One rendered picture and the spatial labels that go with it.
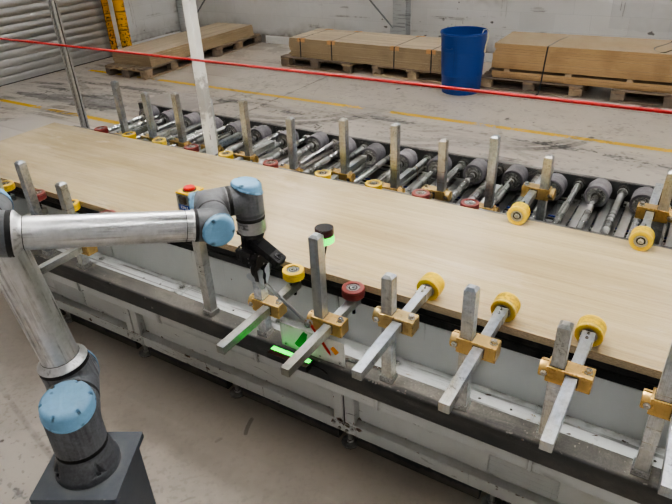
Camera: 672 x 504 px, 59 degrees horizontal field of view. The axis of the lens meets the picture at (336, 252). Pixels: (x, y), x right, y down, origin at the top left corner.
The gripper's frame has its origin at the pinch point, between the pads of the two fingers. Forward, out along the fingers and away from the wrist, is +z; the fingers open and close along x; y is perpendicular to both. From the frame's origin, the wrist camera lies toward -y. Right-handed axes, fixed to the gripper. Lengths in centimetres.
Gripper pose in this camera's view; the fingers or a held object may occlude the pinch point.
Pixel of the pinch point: (264, 286)
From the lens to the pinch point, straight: 195.0
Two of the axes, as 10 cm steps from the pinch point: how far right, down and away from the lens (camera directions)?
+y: -8.5, -2.3, 4.7
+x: -5.2, 4.5, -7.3
